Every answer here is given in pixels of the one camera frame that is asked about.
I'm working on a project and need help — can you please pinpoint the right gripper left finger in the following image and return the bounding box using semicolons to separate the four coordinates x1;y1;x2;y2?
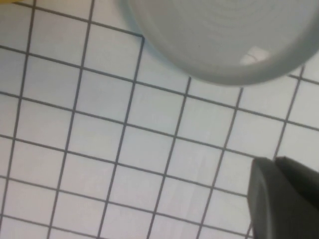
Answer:
247;157;319;239

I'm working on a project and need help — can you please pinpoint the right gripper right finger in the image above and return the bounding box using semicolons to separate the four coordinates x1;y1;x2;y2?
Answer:
274;156;319;211

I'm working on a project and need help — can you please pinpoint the grey round plate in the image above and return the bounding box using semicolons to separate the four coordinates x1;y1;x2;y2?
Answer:
119;0;319;87

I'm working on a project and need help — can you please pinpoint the white grid tablecloth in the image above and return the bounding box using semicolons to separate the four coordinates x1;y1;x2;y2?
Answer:
0;0;319;239

